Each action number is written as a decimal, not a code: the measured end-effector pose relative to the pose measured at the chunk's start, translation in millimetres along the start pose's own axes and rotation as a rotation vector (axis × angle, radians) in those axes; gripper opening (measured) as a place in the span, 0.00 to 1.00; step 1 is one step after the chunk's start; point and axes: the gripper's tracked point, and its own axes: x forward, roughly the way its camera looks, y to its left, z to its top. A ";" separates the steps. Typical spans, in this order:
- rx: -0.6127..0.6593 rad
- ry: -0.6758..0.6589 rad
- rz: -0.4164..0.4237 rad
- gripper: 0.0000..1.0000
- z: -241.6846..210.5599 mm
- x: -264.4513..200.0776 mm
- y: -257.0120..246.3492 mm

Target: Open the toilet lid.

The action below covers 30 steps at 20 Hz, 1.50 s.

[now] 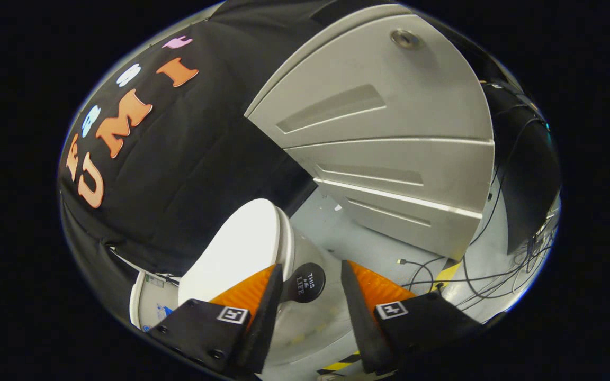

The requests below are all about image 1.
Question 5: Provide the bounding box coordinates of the tangle of black cables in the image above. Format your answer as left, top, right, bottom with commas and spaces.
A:
398, 159, 560, 314

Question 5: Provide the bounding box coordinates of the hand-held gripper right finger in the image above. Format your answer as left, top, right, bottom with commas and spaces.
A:
340, 260, 489, 375

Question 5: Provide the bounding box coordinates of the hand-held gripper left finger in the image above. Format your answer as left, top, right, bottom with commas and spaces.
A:
149, 263, 284, 379

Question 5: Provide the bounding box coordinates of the white drawer cabinet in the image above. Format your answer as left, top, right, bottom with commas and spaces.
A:
244, 4, 496, 262

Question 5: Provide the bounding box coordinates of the black round lid handle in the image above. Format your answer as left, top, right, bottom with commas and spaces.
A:
282, 263, 326, 304

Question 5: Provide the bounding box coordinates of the black backdrop cloth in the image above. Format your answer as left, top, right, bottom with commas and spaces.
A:
59, 0, 562, 277

